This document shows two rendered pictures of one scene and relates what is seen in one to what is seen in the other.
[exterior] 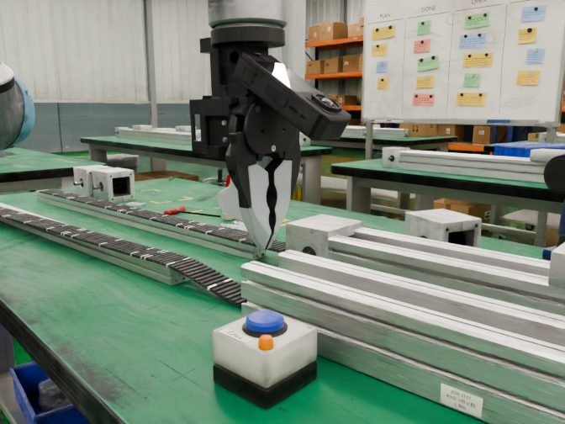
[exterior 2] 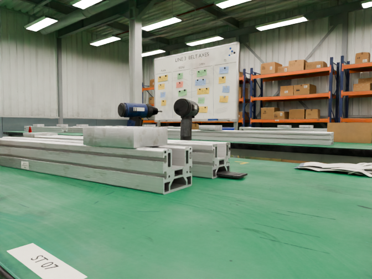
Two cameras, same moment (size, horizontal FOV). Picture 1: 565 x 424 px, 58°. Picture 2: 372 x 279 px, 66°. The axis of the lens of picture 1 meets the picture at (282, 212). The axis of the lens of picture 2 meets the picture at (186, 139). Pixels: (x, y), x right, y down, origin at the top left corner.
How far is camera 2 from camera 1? 0.69 m
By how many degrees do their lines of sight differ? 12
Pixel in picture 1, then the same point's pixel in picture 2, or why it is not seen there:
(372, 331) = (7, 149)
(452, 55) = (192, 89)
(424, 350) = (17, 151)
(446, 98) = not seen: hidden behind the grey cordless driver
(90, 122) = (21, 128)
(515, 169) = (195, 134)
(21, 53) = not seen: outside the picture
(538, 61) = (227, 91)
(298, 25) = (138, 77)
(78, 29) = (17, 77)
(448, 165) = (170, 134)
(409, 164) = not seen: hidden behind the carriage
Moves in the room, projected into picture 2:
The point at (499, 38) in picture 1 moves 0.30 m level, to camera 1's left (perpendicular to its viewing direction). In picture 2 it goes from (211, 81) to (189, 80)
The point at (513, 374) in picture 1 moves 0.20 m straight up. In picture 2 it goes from (32, 151) to (31, 77)
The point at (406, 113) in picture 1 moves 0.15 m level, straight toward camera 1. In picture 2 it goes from (174, 117) to (172, 117)
